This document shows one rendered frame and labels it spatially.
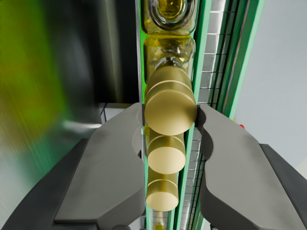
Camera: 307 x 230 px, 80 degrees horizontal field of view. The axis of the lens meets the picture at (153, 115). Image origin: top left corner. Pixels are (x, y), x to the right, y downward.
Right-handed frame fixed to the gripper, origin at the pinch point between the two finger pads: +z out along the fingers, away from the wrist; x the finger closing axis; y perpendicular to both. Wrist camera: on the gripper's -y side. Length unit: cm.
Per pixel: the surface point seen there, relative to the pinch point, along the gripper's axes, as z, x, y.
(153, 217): 29, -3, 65
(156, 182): 1.9, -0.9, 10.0
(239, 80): 20.4, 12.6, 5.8
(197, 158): 28.8, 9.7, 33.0
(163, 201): 0.7, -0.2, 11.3
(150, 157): 0.7, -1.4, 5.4
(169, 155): 0.7, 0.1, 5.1
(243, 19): 25.2, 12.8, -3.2
